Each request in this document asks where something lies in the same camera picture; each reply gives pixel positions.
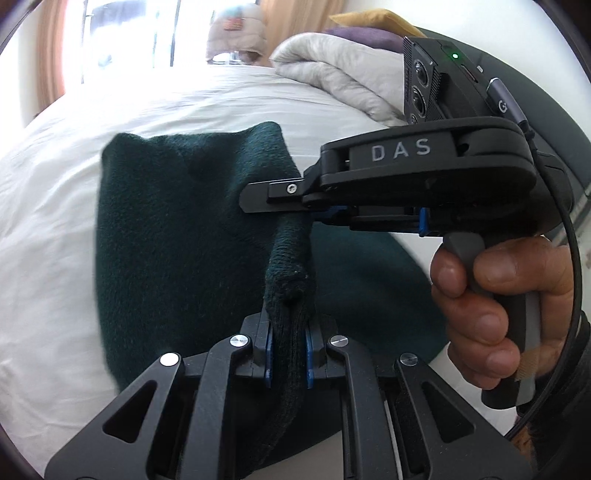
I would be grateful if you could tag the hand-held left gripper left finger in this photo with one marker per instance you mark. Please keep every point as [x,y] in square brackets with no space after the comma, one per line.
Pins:
[268,350]

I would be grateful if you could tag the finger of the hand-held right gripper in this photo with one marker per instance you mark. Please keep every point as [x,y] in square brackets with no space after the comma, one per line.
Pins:
[277,194]

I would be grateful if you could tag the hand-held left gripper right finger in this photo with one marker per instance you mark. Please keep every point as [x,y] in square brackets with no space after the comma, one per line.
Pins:
[309,355]

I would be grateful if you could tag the dark green sweater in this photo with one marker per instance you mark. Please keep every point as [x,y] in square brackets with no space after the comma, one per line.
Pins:
[184,230]

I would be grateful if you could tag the person's right hand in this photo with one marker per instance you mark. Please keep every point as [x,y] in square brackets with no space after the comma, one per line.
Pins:
[498,267]

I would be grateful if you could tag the grey duvet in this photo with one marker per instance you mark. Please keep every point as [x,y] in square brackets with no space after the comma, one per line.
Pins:
[341,78]

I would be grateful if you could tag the beige puffer jacket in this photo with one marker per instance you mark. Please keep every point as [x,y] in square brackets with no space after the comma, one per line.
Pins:
[238,34]

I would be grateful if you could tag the purple pillow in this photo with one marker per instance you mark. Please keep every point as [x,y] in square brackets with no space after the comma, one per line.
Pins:
[364,39]

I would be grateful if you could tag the yellow pillow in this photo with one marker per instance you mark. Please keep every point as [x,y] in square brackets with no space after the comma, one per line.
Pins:
[378,21]

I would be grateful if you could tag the orange curtain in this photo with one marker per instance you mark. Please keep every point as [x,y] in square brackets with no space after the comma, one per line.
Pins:
[300,11]
[64,50]

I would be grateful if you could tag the window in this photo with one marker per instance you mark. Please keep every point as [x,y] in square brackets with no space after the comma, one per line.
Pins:
[147,32]

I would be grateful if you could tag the white bed sheet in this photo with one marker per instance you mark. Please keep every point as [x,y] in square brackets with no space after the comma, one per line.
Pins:
[69,184]

